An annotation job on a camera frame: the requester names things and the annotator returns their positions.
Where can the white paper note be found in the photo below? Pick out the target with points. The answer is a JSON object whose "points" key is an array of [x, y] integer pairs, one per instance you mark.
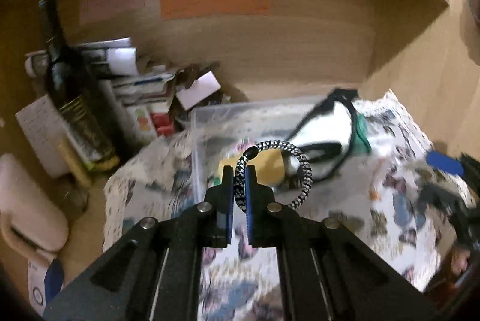
{"points": [[41, 123]]}

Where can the butterfly print tablecloth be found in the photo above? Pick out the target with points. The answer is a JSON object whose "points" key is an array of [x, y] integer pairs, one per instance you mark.
{"points": [[372, 195]]}

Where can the dark wine bottle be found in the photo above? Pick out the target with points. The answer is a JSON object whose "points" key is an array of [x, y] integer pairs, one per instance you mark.
{"points": [[75, 96]]}

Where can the clear plastic storage box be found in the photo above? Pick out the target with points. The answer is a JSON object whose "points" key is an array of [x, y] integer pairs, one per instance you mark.
{"points": [[221, 130]]}

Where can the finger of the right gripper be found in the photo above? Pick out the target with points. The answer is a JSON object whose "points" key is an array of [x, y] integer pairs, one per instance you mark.
{"points": [[445, 163]]}

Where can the stack of papers and books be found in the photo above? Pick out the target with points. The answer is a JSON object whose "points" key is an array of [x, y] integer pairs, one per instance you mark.
{"points": [[113, 67]]}

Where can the small white cardboard box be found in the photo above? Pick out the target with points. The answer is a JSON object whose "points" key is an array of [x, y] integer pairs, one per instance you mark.
{"points": [[201, 88]]}

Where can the green fabric scrunchie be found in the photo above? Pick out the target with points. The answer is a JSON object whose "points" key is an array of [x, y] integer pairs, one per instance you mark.
{"points": [[361, 145]]}

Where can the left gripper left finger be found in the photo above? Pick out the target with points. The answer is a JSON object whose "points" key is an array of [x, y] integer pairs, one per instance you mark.
{"points": [[153, 271]]}

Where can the yellow sponge block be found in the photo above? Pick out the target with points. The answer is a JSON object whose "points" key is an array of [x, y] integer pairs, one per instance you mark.
{"points": [[269, 166]]}

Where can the beige cylindrical roll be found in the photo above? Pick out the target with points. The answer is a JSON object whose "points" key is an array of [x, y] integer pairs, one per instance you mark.
{"points": [[29, 219]]}

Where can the black white fabric headband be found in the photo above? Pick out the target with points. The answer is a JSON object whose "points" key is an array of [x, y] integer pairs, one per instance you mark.
{"points": [[326, 134]]}

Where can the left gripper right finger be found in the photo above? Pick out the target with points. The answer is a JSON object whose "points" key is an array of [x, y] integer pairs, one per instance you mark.
{"points": [[326, 272]]}

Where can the orange sticky note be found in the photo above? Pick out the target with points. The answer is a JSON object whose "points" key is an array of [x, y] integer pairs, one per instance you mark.
{"points": [[178, 9]]}

